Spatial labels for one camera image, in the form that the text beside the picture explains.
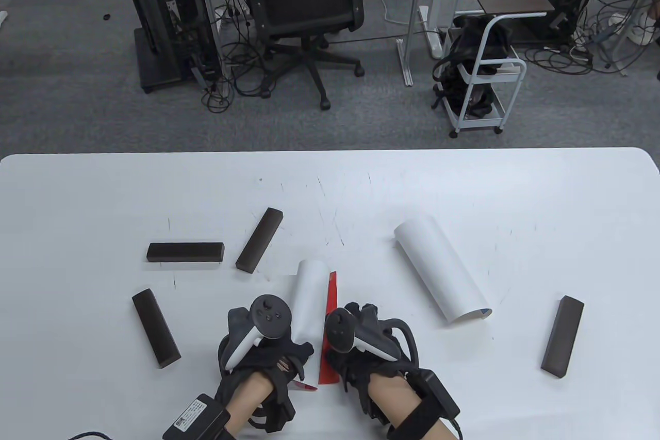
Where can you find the black tracking controller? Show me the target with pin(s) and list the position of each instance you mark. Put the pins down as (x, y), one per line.
(339, 329)
(268, 313)

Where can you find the dark brown bar paperweight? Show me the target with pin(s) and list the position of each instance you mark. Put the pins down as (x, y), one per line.
(562, 335)
(185, 251)
(155, 327)
(259, 240)

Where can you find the black wrist camera band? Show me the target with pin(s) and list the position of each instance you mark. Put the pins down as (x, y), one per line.
(438, 391)

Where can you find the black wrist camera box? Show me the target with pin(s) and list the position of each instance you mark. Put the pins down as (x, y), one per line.
(193, 417)

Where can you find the black bag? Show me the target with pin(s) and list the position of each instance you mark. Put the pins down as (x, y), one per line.
(464, 37)

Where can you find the white rolling cart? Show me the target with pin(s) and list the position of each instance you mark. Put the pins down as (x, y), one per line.
(479, 123)

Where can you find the black glove sensor block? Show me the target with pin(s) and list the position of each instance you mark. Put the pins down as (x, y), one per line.
(282, 409)

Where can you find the white desk leg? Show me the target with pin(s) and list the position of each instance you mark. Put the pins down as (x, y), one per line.
(430, 32)
(405, 63)

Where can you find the pink cartoon poster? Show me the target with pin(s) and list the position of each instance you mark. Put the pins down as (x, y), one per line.
(438, 264)

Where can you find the person's right forearm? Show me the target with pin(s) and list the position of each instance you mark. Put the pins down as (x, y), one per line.
(392, 398)

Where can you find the black computer tower stand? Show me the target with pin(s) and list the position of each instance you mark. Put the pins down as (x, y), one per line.
(154, 6)

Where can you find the person's left hand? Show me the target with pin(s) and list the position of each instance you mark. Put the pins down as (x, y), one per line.
(278, 355)

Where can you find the striped cartoon poster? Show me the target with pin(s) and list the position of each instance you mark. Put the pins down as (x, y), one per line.
(309, 295)

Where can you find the person's right hand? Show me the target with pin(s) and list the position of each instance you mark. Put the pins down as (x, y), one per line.
(356, 373)

